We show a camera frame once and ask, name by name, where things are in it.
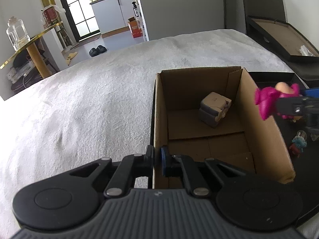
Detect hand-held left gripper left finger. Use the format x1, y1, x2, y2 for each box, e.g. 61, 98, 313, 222
68, 145, 155, 198

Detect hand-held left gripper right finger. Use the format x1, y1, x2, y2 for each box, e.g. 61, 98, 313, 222
161, 146, 252, 198

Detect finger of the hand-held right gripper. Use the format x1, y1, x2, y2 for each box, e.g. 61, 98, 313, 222
275, 97, 319, 130
302, 87, 319, 98

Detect pink doll toy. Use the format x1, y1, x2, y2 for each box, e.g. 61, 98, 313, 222
254, 82, 303, 121

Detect red blue figurine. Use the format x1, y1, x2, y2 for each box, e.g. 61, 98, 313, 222
289, 133, 305, 159

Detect clear plastic wrap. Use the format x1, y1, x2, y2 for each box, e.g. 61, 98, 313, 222
298, 45, 314, 56

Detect flat black cardboard-lined box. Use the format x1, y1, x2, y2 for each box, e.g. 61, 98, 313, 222
245, 15, 319, 63

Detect beige block toy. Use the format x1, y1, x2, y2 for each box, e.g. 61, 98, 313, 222
199, 92, 233, 129

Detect orange cardboard box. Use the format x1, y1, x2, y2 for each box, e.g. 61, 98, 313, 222
127, 17, 143, 38

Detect grey door mat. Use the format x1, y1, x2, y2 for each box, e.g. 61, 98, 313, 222
72, 33, 103, 48

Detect white side cabinet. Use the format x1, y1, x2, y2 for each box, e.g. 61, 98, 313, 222
37, 26, 64, 74

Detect round gold-edged table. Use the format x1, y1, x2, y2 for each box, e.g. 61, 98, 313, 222
0, 21, 63, 79

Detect black spray bottle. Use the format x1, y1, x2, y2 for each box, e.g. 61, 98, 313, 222
131, 1, 140, 18

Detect white kitchen cabinet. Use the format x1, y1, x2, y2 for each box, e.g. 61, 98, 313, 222
90, 0, 139, 34

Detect stacked white cartons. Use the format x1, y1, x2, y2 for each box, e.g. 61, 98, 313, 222
7, 63, 35, 83

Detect black-framed glass door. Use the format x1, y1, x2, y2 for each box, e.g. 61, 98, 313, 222
53, 0, 101, 43

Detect red box with plastic bag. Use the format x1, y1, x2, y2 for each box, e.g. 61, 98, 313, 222
40, 4, 66, 30

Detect clear glass jar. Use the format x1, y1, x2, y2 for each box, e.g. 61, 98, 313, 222
6, 16, 31, 52

